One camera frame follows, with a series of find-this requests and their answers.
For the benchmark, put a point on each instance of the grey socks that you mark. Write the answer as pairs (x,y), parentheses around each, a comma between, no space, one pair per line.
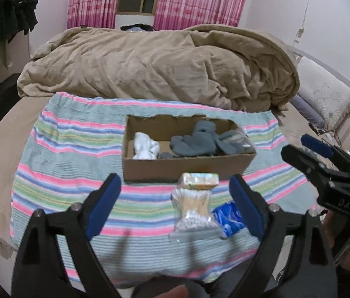
(198,144)

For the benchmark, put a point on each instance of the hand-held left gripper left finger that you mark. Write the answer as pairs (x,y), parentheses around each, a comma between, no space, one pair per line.
(106,203)

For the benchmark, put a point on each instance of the striped cloth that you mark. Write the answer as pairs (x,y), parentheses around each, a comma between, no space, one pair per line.
(78,149)

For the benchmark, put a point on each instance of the blue plastic packet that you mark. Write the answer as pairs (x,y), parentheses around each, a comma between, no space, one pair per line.
(228,217)

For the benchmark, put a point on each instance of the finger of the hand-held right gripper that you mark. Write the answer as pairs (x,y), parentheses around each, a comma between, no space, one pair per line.
(317,144)
(302,160)

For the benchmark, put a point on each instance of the cardboard box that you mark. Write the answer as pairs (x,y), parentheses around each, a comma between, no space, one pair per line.
(162,169)

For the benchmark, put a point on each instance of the beige duvet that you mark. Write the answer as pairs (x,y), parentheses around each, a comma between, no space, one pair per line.
(162,59)

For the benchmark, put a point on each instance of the dark clothes pile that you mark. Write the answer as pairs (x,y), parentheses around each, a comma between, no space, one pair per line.
(137,27)

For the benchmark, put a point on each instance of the white socks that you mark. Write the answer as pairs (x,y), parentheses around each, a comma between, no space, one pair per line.
(145,147)

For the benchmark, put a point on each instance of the white flower pillow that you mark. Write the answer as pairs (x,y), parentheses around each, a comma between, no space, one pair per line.
(323,96)

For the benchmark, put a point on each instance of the bed headboard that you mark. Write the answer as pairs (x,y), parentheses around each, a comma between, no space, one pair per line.
(348,121)

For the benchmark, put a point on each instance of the yellow tissue packet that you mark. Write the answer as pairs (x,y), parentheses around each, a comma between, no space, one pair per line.
(198,180)

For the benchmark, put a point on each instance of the cotton swab packet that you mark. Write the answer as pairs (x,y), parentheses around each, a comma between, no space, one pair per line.
(193,206)

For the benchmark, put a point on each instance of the pink curtain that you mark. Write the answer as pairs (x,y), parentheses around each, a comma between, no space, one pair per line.
(95,1)
(201,0)

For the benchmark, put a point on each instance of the grey pillow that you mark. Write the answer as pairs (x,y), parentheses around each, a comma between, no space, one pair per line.
(306,110)

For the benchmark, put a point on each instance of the small grey sock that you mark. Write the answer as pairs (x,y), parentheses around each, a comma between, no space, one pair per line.
(165,155)

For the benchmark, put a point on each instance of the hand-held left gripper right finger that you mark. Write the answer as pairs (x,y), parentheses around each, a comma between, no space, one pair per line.
(246,205)

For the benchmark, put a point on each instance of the clear plastic bag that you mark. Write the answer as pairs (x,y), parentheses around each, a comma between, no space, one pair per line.
(240,141)

